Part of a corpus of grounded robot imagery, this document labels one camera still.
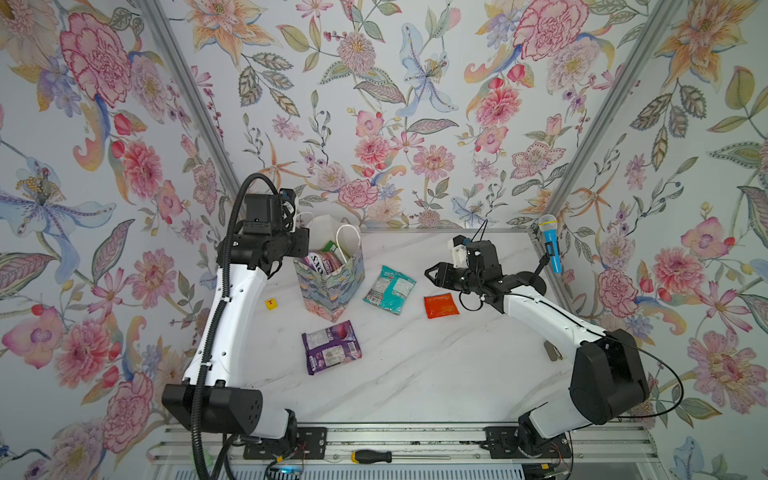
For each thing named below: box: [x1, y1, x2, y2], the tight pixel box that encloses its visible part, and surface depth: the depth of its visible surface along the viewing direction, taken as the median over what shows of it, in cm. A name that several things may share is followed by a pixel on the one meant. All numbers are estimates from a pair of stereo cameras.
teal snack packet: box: [363, 265, 417, 316], surface depth 102 cm
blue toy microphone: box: [538, 214, 562, 274], surface depth 91 cm
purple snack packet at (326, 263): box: [304, 252, 344, 275], surface depth 86 cm
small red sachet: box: [424, 293, 460, 319], surface depth 100 cm
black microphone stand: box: [516, 252, 551, 296], surface depth 106 cm
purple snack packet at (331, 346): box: [302, 320, 363, 375], surface depth 90 cm
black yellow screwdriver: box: [351, 450, 452, 464], surface depth 73 cm
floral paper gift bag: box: [293, 215, 365, 323], surface depth 88 cm
